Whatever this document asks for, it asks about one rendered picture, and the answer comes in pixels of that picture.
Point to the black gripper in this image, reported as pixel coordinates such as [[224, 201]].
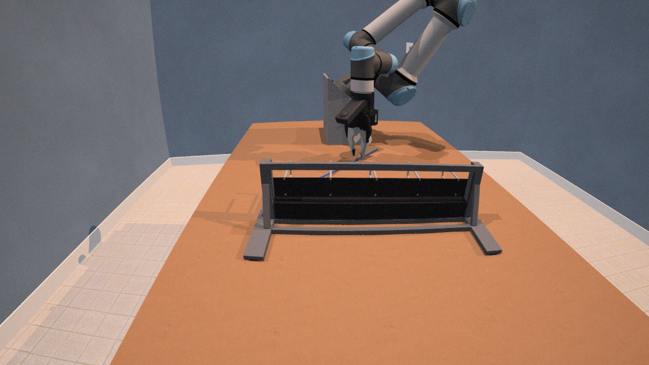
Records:
[[364, 120]]

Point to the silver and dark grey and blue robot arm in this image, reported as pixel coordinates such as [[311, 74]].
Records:
[[396, 82]]

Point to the grey free-standing rack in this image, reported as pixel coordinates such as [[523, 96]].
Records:
[[350, 200]]

